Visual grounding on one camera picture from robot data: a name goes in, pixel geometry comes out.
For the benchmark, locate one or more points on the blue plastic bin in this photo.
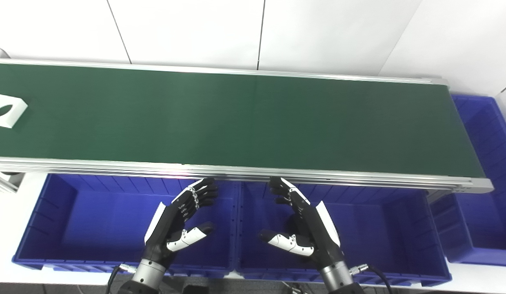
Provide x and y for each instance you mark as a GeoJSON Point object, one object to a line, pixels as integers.
{"type": "Point", "coordinates": [379, 228]}
{"type": "Point", "coordinates": [94, 220]}
{"type": "Point", "coordinates": [489, 220]}

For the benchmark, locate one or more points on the green conveyor belt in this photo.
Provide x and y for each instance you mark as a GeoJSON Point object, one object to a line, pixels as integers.
{"type": "Point", "coordinates": [236, 122]}

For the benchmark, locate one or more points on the aluminium conveyor support leg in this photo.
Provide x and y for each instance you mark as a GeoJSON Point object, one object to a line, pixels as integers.
{"type": "Point", "coordinates": [0, 181]}

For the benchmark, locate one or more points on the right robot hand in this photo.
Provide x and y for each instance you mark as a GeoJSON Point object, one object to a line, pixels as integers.
{"type": "Point", "coordinates": [314, 228]}

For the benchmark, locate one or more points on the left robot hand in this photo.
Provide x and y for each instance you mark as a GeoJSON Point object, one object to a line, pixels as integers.
{"type": "Point", "coordinates": [171, 222]}

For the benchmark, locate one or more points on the white square part with hole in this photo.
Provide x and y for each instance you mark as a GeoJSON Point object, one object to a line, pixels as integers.
{"type": "Point", "coordinates": [17, 110]}

